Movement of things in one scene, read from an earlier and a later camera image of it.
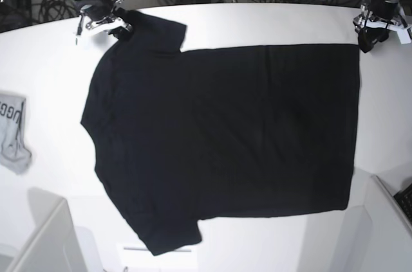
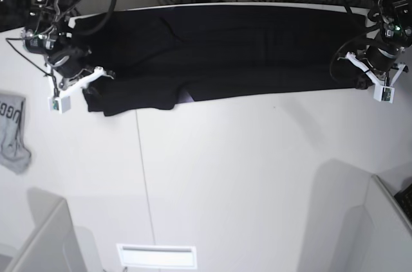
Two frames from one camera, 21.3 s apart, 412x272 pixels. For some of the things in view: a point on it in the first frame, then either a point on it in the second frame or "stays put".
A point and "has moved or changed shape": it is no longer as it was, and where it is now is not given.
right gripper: (382, 13) -> (378, 60)
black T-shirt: (184, 135) has moved or changed shape
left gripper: (101, 12) -> (74, 69)
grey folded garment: (13, 154) stays put
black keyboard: (403, 198) stays put
